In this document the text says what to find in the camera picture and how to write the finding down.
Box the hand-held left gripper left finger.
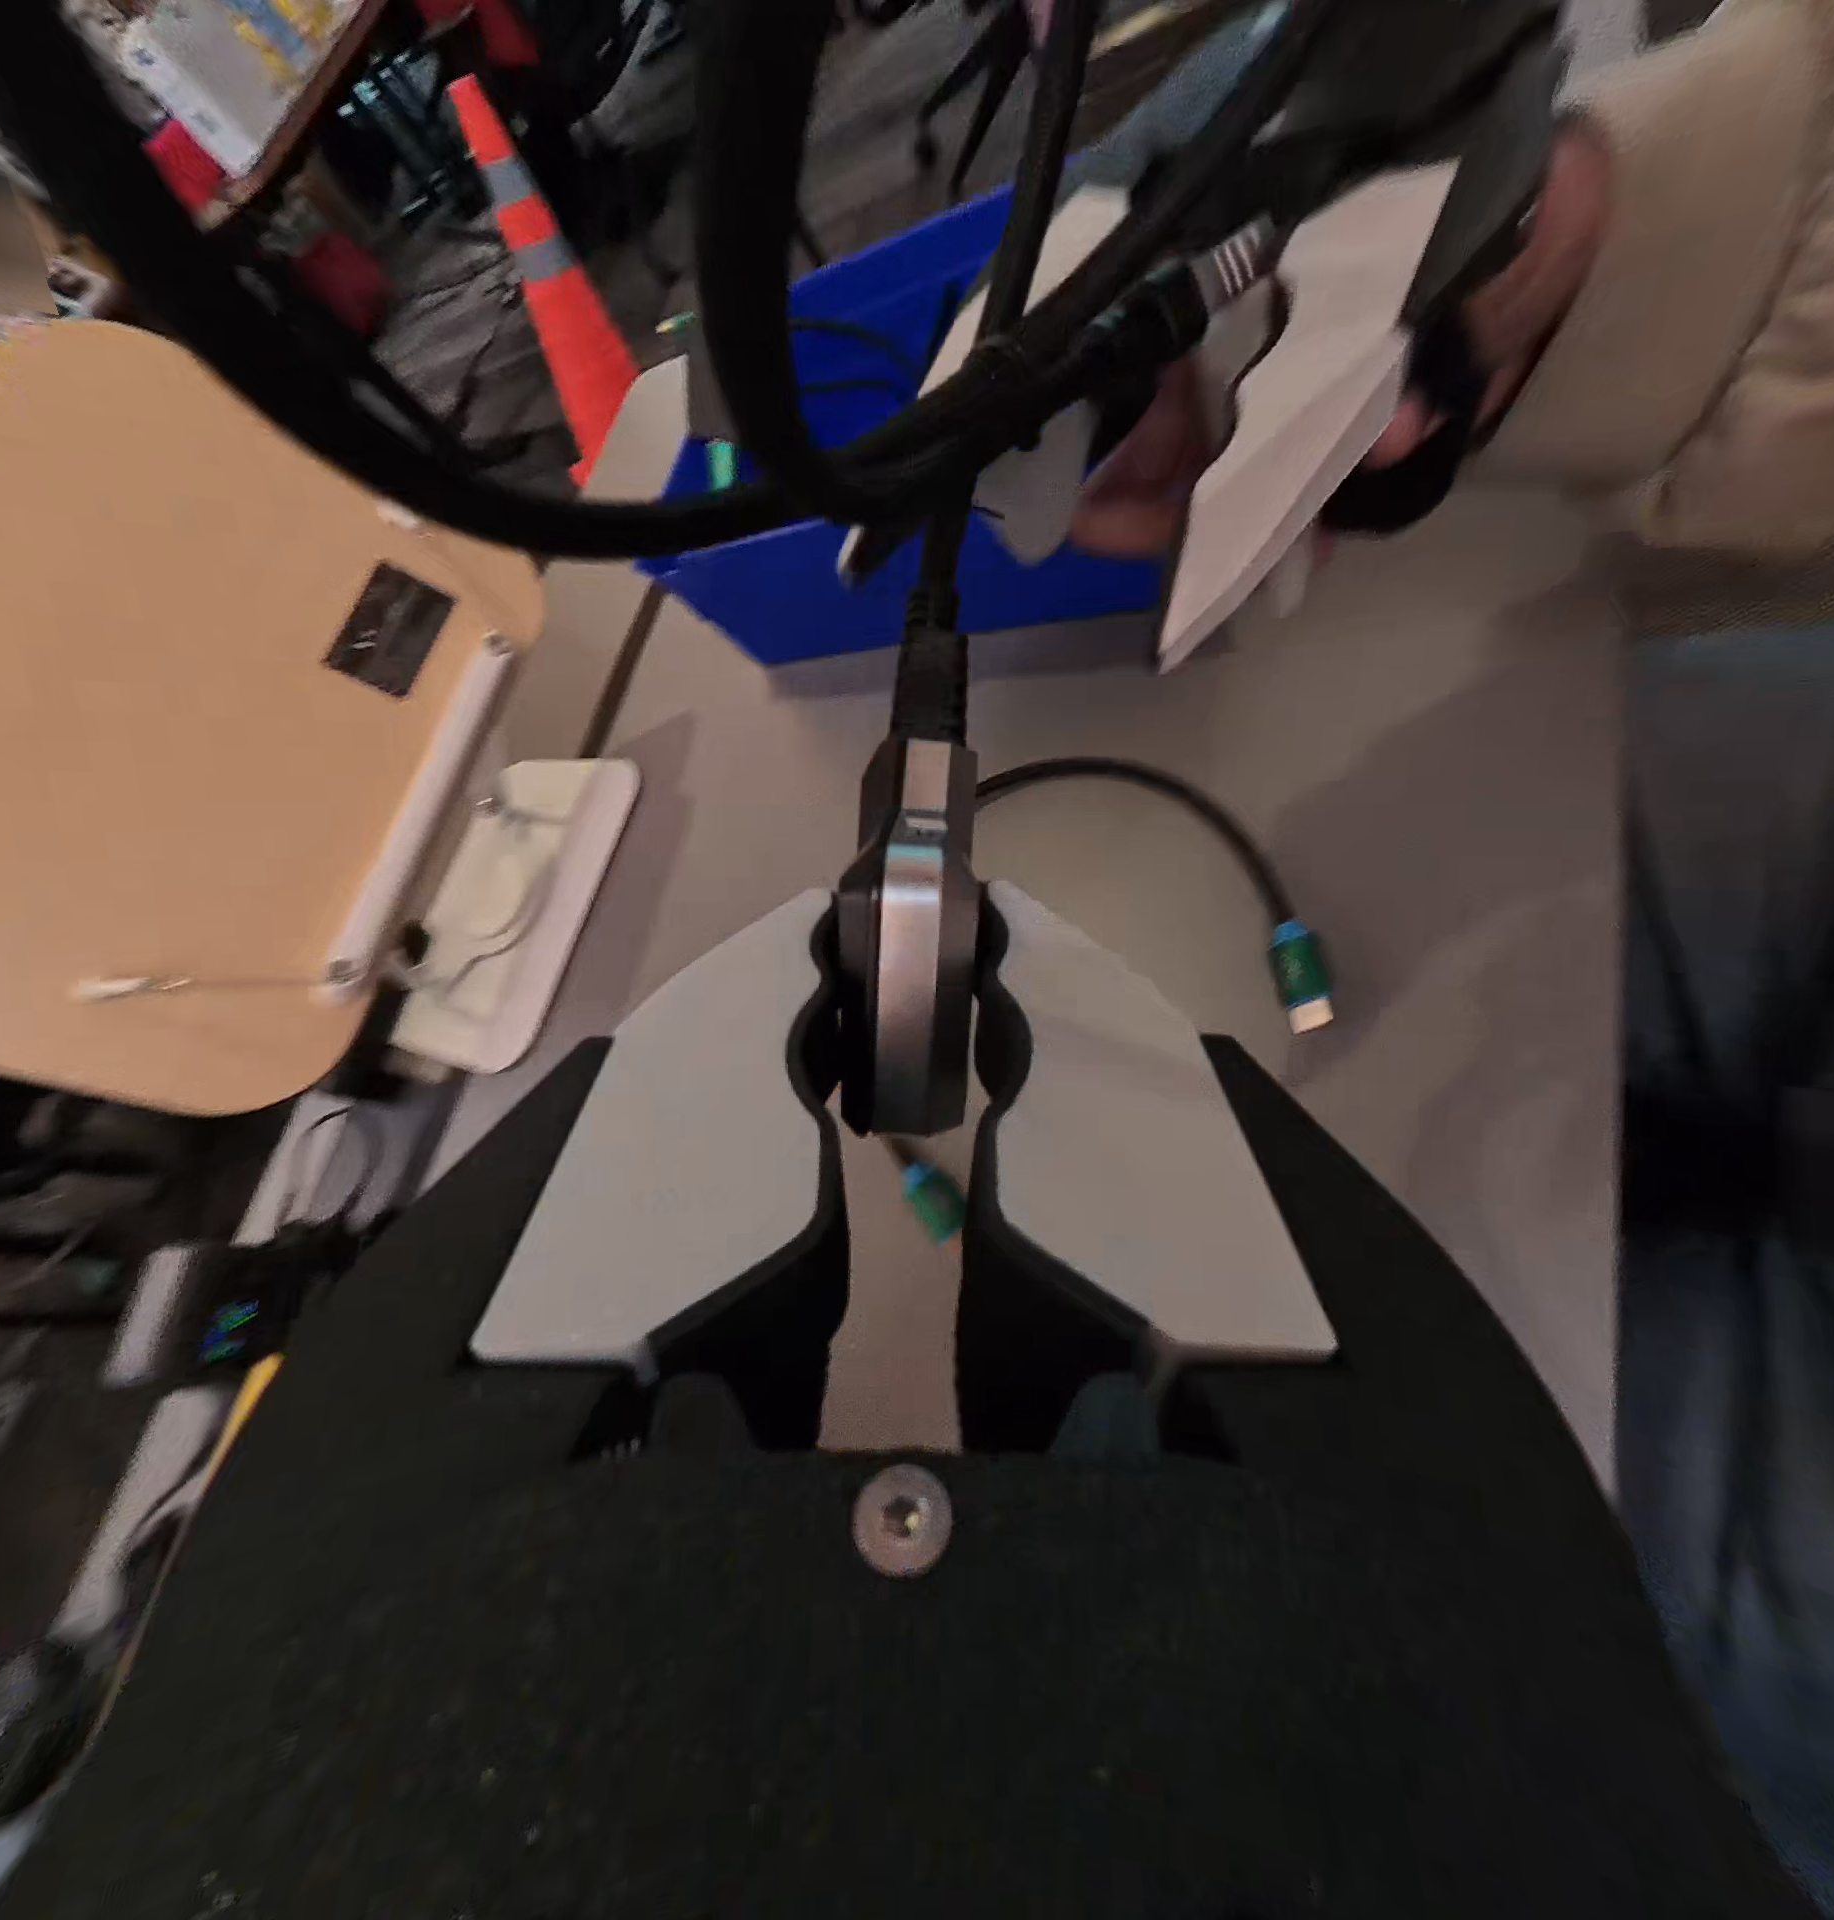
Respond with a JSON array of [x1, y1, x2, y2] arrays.
[[466, 884, 856, 1455]]

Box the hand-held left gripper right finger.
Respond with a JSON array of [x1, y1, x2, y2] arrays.
[[953, 876, 1341, 1459]]

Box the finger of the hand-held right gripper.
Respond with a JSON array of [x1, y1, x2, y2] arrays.
[[1154, 157, 1459, 674], [992, 404, 1100, 570]]

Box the black cable with striped plug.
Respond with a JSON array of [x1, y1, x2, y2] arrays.
[[1074, 211, 1292, 401]]

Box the black hdmi cable green plugs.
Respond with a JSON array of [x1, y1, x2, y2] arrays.
[[885, 756, 1340, 1251]]

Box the dark grey port adapter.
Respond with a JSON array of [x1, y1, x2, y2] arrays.
[[833, 576, 998, 1141]]

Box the person's right forearm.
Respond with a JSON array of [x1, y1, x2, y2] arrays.
[[1463, 0, 1834, 641]]

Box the person's right hand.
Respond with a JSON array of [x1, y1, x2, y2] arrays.
[[1365, 127, 1615, 475]]

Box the blue plastic bin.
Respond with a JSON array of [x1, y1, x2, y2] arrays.
[[632, 181, 1178, 673]]

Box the white plastic tray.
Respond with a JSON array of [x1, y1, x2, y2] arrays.
[[388, 756, 644, 1077]]

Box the black hub with blue ports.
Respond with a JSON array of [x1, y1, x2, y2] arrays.
[[103, 1226, 356, 1391]]

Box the orange traffic cone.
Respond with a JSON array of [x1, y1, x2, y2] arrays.
[[443, 72, 644, 491]]

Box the person's leg in jeans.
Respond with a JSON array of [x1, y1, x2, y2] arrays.
[[1613, 614, 1834, 1920]]

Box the light wooden board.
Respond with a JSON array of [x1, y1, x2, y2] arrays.
[[0, 318, 547, 1122]]

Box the printed board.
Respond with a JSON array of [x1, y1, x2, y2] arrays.
[[61, 0, 397, 231]]

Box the black cable bundle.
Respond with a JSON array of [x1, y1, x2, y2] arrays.
[[0, 0, 1309, 570]]

